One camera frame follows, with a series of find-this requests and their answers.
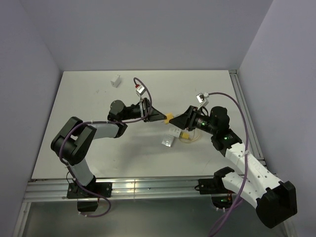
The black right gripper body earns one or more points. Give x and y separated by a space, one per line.
199 121

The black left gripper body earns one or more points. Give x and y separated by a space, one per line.
134 112

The small yellow charger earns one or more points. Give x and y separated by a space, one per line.
169 116

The white USB charger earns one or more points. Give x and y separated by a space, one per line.
168 140
115 81

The white cube socket adapter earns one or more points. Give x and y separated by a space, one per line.
175 132

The yellow dual USB charger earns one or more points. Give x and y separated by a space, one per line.
185 135

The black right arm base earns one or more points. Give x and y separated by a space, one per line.
211 186

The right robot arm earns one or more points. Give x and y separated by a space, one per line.
274 200

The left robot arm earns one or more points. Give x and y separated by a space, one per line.
72 142

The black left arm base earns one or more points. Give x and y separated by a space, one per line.
100 189

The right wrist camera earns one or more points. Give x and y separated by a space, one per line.
202 99

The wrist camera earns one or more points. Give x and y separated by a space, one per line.
202 99
140 89

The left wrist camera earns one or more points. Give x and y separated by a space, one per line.
140 89

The aluminium right rail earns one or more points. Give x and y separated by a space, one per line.
253 140

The aluminium rail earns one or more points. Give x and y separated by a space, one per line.
253 140
53 190

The aluminium front rail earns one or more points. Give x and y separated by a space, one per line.
53 190

